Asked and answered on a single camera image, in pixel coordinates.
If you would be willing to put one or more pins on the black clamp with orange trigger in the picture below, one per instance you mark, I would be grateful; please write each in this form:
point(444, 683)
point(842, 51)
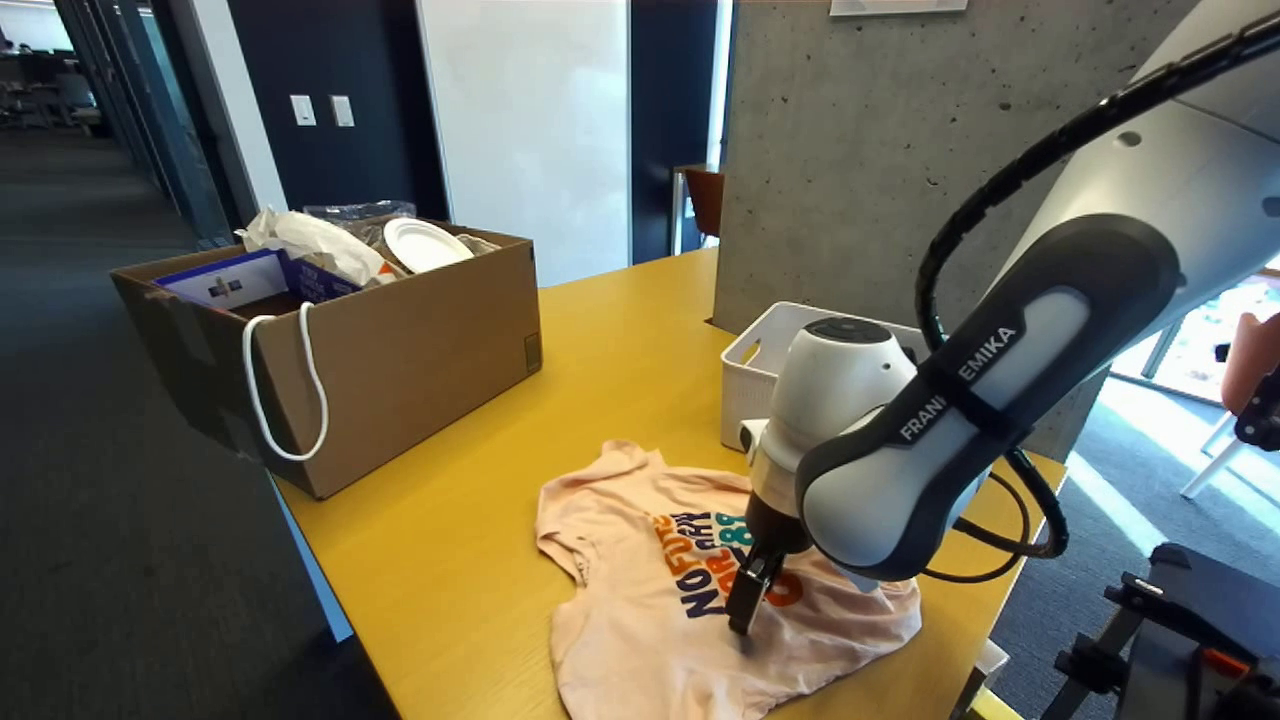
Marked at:
point(1220, 660)

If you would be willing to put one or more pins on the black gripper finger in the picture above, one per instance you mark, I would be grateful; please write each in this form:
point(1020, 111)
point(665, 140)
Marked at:
point(740, 595)
point(768, 583)

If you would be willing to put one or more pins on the purple and white carton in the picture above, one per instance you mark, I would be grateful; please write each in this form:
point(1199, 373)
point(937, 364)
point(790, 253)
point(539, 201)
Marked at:
point(234, 281)

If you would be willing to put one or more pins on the white cloth in bag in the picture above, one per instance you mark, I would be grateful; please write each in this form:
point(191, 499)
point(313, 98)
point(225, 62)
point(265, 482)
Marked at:
point(313, 240)

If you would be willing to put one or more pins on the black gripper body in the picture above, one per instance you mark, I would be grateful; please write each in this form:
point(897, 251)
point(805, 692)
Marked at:
point(779, 521)

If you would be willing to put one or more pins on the white wall outlet plate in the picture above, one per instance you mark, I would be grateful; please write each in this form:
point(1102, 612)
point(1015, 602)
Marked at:
point(343, 114)
point(301, 111)

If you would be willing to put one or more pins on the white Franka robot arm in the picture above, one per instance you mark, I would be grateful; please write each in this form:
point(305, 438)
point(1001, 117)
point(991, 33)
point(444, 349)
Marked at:
point(963, 415)

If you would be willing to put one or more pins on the brown wooden chair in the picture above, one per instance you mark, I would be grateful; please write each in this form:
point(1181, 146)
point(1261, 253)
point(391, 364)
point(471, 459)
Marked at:
point(700, 201)

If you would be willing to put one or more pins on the brown cardboard box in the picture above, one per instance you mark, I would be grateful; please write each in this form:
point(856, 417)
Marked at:
point(402, 361)

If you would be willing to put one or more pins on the white plastic storage bin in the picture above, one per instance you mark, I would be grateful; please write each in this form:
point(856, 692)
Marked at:
point(753, 364)

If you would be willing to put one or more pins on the pink printed t-shirt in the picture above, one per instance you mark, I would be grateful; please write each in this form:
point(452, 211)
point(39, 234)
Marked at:
point(641, 627)

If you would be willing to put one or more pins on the white paper plate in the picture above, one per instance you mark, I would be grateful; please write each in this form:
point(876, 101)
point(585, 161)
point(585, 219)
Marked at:
point(424, 244)

